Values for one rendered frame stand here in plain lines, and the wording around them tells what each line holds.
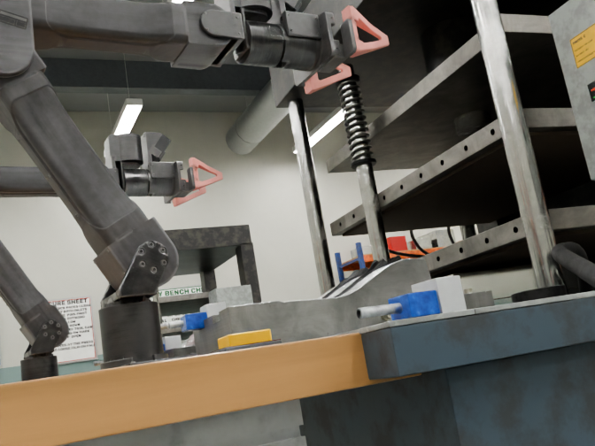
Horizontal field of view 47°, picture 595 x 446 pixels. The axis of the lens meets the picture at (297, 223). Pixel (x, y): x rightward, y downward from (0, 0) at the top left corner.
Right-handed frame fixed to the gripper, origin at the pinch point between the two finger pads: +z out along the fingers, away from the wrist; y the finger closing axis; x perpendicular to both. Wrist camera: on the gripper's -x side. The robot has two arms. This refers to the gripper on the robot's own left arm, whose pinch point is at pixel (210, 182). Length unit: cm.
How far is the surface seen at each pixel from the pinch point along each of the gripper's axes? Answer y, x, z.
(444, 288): -72, 36, -5
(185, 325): -16.1, 31.7, -15.5
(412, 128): 34, -30, 90
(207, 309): -17.5, 29.4, -11.5
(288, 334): -35, 37, -6
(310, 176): 82, -29, 78
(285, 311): -35.1, 33.0, -5.4
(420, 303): -72, 37, -8
